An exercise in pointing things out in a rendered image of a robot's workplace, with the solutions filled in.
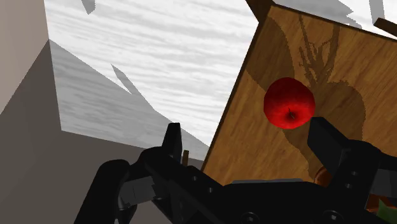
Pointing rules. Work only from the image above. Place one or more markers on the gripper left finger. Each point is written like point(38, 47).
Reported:
point(173, 186)

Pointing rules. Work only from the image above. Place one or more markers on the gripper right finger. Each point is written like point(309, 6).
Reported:
point(350, 164)

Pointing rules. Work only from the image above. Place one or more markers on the brown round object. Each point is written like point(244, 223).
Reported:
point(322, 177)

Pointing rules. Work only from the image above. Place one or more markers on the green and orange object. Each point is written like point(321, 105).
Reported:
point(386, 211)

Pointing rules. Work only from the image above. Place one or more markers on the red apple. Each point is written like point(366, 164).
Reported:
point(287, 102)

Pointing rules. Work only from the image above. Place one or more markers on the brown wooden table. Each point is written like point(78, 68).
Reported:
point(248, 142)

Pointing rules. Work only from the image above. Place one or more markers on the dark brown wooden bar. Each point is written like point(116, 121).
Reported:
point(386, 26)

